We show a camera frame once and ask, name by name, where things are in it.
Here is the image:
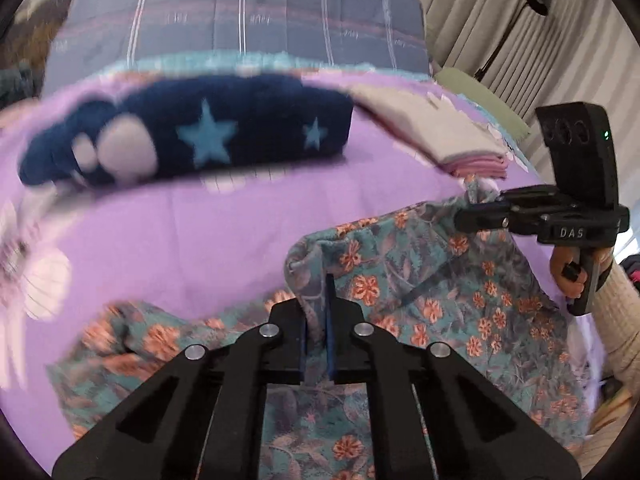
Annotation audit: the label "person's right hand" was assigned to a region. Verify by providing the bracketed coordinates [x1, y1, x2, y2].
[550, 247, 585, 302]

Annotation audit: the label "person's right forearm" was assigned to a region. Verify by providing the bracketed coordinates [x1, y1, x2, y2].
[592, 260, 640, 386]

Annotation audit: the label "beige curtain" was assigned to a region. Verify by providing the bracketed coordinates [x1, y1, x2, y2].
[425, 0, 640, 161]

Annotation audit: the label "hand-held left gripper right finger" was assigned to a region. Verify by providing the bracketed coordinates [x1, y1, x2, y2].
[325, 274, 583, 480]

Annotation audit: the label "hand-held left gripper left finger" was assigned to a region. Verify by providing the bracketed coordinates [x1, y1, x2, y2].
[52, 296, 307, 480]

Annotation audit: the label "navy star plush blanket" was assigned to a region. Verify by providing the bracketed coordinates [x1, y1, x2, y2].
[17, 74, 356, 188]

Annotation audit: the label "black floor lamp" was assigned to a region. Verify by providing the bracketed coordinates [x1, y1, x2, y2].
[472, 0, 552, 81]

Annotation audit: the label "blue plaid pillow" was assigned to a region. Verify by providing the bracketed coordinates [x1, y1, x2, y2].
[42, 0, 433, 96]

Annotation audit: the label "pink folded garments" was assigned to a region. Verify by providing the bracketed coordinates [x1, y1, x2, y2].
[440, 152, 510, 180]

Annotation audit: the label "stack of folded pink clothes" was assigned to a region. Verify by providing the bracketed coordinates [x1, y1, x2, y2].
[350, 82, 508, 162]

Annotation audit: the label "purple flower bedsheet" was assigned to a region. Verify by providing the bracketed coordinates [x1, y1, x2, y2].
[0, 67, 601, 411]

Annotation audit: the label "green cushion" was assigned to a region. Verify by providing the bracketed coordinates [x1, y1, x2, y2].
[435, 67, 531, 141]

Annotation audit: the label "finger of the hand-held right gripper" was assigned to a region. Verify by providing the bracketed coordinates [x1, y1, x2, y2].
[454, 200, 511, 233]

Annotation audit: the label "teal knitted blanket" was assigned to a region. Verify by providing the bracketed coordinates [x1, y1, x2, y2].
[100, 51, 431, 80]

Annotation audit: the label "floral teal pants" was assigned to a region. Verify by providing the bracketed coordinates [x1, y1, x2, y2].
[47, 175, 591, 480]

